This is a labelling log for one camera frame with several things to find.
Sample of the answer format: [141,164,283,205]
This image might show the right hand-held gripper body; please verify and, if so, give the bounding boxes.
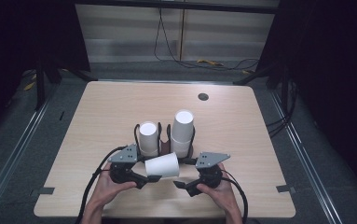
[195,151,231,189]

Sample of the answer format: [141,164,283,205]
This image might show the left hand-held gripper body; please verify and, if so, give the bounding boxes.
[107,143,139,185]

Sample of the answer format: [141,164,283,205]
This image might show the white disposable cup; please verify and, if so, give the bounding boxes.
[144,151,181,179]

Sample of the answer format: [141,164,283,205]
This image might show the stack of white paper cups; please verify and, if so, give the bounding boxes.
[171,109,195,159]
[138,120,159,158]

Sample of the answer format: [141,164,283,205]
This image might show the black wire cup holder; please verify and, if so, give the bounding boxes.
[162,123,197,161]
[133,121,163,162]

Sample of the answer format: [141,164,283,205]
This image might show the person's right hand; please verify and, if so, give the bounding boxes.
[197,162,240,213]

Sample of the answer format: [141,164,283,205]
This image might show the person's left hand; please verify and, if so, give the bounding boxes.
[90,163,138,208]

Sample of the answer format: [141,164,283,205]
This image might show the grey tape marker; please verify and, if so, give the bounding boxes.
[275,184,296,194]
[31,186,56,196]

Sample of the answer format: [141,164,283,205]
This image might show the black metal stand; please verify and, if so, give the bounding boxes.
[233,66,290,94]
[34,57,98,112]

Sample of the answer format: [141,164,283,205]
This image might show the black curtain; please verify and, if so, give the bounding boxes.
[259,0,357,194]
[0,0,90,104]

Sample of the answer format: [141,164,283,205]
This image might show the dark desk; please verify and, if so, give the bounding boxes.
[73,0,281,15]

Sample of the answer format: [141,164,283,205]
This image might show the left hand-held gripper cable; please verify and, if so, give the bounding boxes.
[75,145,128,224]

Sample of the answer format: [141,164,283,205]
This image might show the hand-held gripper cable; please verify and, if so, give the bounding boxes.
[221,169,250,224]
[75,145,128,224]

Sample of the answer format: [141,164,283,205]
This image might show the right hand-held gripper cable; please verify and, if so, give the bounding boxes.
[221,169,250,224]

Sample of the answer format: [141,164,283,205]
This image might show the black floor cable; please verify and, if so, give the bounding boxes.
[179,57,261,72]

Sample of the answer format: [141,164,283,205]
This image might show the metal floor rail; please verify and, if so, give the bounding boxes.
[270,90,344,224]
[0,99,52,218]

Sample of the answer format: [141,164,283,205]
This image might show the black cable bundle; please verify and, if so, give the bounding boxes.
[266,78,299,138]

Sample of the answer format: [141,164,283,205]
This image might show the black wall cable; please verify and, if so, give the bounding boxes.
[153,7,188,64]

